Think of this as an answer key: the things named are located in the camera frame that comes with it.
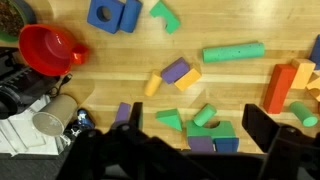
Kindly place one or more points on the blue square block with hole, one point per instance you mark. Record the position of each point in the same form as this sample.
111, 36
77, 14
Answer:
113, 23

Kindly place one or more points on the blue half-round block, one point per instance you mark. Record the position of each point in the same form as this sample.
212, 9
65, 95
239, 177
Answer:
130, 15

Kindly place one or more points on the red bowl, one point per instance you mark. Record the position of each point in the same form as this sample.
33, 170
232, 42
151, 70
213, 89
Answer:
43, 50

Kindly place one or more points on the green long cylinder block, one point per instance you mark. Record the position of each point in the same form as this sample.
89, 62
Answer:
233, 52

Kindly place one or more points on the green and blue bowl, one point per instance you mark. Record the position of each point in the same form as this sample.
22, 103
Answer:
13, 20

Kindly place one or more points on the purple rectangular block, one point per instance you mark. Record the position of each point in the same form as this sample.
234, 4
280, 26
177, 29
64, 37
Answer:
175, 70

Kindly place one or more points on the blue cube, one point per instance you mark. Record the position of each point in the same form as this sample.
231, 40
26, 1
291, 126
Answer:
316, 53

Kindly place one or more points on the green short cylinder block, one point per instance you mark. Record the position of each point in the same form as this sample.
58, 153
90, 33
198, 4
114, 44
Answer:
302, 114
204, 115

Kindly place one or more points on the yellow cylinder block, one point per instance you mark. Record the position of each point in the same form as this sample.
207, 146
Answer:
152, 84

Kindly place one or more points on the small blue toy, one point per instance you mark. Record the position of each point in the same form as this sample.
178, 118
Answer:
83, 120

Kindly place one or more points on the green small arch block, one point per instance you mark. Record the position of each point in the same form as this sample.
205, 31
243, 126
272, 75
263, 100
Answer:
161, 11

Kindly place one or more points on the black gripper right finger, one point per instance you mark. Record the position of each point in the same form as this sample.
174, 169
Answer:
293, 153

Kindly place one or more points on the green wide arch block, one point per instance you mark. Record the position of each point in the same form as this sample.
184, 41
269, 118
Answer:
226, 130

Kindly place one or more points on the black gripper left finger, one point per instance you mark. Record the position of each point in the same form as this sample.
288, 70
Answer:
133, 156

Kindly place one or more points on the grey paper cup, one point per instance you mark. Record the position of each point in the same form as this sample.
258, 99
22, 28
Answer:
55, 115

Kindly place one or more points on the white papers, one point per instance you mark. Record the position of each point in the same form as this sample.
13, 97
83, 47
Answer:
20, 140

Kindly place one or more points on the orange short block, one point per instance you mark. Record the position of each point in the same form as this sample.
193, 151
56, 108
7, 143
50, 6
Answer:
303, 73

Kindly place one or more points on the orange rectangular block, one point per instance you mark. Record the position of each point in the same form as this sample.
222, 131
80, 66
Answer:
188, 80

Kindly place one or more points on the black device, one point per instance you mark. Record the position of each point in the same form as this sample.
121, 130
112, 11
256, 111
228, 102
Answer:
6, 56

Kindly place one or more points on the red long block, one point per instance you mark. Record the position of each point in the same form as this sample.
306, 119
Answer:
279, 88

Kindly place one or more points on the green triangle block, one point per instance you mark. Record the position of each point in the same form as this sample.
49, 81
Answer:
171, 118

